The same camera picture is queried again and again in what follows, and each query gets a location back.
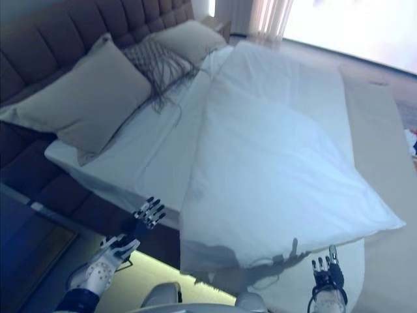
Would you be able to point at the grey robot torso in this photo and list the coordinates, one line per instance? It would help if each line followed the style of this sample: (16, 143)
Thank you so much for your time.
(208, 309)

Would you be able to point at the grey patterned fringed cushion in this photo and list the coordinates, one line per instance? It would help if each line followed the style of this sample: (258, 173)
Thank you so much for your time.
(156, 58)

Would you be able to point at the colourful clothes pile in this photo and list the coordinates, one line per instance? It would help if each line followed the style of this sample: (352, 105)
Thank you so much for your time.
(412, 143)

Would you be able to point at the brown tufted headboard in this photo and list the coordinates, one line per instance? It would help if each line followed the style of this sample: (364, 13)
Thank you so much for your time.
(49, 49)

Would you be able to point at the white duvet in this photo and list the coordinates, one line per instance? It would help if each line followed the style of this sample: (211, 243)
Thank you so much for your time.
(277, 156)

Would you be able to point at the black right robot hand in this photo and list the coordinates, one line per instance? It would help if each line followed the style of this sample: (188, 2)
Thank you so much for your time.
(329, 274)

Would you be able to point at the brown upholstered bed frame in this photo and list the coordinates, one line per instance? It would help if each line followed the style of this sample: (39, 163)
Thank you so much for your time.
(39, 159)

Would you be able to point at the silver right robot leg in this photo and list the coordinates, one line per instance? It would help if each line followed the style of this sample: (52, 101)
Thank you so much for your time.
(249, 298)

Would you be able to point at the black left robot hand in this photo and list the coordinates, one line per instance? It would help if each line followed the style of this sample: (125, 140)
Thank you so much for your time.
(146, 215)

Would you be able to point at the white sheeted mattress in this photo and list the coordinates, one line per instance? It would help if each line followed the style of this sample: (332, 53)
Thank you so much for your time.
(146, 146)

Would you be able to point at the wooden nightstand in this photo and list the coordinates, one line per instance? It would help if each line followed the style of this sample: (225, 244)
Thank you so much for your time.
(29, 247)

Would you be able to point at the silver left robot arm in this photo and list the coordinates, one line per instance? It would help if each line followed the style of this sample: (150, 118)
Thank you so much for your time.
(97, 274)

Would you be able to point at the pale sheer curtain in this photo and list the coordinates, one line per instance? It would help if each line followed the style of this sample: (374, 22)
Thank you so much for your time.
(260, 16)

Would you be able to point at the large beige pillow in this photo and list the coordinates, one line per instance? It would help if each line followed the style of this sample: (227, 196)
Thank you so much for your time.
(84, 101)

